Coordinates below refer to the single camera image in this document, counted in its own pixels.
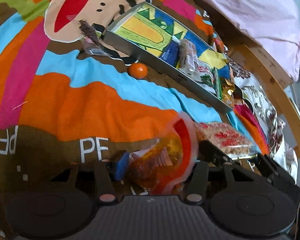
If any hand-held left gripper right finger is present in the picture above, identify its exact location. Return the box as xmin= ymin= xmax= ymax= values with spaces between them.
xmin=185 ymin=140 xmax=263 ymax=204

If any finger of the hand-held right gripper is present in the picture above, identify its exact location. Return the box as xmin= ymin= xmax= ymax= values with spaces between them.
xmin=255 ymin=154 xmax=297 ymax=187

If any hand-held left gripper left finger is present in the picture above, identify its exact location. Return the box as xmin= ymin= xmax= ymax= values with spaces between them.
xmin=49 ymin=152 xmax=130 ymax=204

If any beige snack packet red print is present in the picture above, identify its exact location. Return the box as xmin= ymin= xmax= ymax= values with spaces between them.
xmin=195 ymin=122 xmax=256 ymax=160

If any orange red snack packet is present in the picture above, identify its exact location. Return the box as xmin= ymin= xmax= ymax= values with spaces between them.
xmin=129 ymin=112 xmax=199 ymax=195

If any gold orange snack packet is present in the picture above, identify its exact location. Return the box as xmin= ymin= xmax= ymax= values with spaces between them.
xmin=219 ymin=76 xmax=237 ymax=105

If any brown snack packet clear wrap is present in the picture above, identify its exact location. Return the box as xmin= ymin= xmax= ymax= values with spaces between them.
xmin=176 ymin=39 xmax=202 ymax=78

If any grey tray with colourful print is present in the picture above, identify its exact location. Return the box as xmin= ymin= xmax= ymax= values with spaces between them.
xmin=102 ymin=1 xmax=234 ymax=114

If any green and white snack packet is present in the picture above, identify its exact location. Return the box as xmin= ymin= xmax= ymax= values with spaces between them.
xmin=194 ymin=60 xmax=222 ymax=98

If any colourful printed blanket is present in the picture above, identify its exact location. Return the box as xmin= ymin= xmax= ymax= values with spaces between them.
xmin=0 ymin=0 xmax=270 ymax=240

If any orange tangerine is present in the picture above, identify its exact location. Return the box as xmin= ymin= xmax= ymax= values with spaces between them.
xmin=128 ymin=63 xmax=148 ymax=80

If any blue snack packet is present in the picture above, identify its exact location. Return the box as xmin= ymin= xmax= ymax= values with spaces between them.
xmin=160 ymin=40 xmax=180 ymax=68

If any dark dried fruit packet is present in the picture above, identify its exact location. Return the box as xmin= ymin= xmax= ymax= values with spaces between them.
xmin=79 ymin=20 xmax=109 ymax=57

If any pink pillow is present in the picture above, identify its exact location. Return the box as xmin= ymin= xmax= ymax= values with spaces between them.
xmin=177 ymin=0 xmax=300 ymax=82

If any wooden bed frame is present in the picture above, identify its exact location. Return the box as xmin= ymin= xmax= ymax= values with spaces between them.
xmin=225 ymin=44 xmax=300 ymax=160

